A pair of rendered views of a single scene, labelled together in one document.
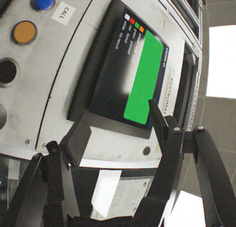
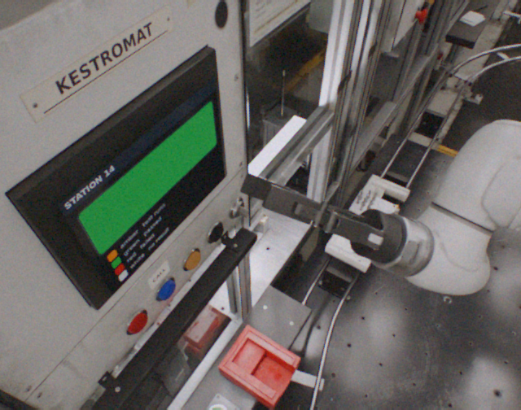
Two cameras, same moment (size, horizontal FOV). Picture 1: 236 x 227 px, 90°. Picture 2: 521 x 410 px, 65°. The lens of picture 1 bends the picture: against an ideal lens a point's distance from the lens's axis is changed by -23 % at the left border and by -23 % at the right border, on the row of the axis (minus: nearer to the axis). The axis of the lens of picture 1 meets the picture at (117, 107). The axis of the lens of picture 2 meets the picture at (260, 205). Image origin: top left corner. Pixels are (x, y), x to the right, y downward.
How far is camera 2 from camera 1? 61 cm
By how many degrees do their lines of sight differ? 107
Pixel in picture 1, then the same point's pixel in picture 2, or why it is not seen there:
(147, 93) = (178, 145)
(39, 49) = (192, 241)
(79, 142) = not seen: hidden behind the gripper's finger
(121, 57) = (171, 215)
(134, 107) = (203, 143)
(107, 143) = (227, 112)
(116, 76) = (189, 196)
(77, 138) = not seen: hidden behind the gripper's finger
